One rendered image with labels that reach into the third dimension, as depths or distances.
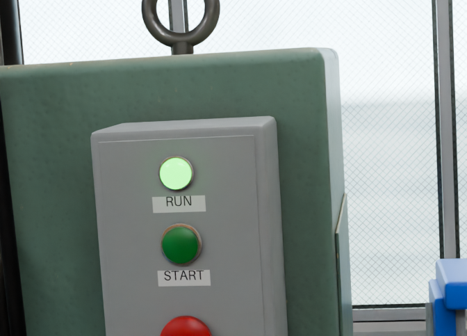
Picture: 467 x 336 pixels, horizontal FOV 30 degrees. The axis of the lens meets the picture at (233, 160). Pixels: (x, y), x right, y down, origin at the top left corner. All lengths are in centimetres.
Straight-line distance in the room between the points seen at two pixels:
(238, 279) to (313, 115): 11
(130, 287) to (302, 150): 13
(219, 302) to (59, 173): 14
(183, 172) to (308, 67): 11
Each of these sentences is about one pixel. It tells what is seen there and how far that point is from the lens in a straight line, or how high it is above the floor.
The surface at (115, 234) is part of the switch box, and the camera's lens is 50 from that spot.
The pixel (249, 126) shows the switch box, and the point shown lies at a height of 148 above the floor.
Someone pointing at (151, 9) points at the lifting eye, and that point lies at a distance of 65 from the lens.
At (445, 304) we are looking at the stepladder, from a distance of 138.
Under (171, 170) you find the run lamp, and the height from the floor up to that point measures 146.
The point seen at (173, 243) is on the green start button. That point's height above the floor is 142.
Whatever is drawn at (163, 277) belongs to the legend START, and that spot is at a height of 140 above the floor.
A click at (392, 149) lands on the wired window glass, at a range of 209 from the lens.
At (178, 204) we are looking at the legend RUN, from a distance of 48.
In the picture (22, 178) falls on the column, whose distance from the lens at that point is 58.
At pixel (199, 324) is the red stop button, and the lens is 49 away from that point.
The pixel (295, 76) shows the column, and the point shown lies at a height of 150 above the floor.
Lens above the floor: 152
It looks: 7 degrees down
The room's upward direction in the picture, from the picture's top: 3 degrees counter-clockwise
